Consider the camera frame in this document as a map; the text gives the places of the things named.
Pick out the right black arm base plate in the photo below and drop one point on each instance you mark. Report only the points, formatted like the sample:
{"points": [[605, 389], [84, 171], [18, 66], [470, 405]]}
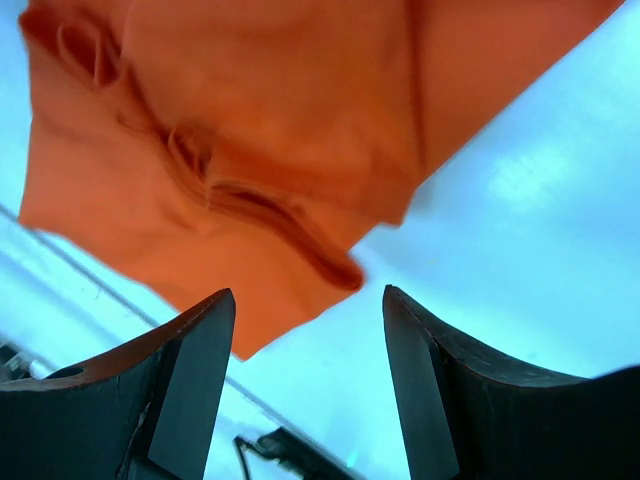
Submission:
{"points": [[291, 453]]}

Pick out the orange t-shirt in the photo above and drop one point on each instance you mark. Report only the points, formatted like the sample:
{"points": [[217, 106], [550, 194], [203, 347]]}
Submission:
{"points": [[195, 146]]}

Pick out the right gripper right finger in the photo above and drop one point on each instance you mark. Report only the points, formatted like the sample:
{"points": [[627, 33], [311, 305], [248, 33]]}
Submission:
{"points": [[469, 411]]}

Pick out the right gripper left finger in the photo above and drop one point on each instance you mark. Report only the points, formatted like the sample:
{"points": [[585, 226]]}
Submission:
{"points": [[143, 410]]}

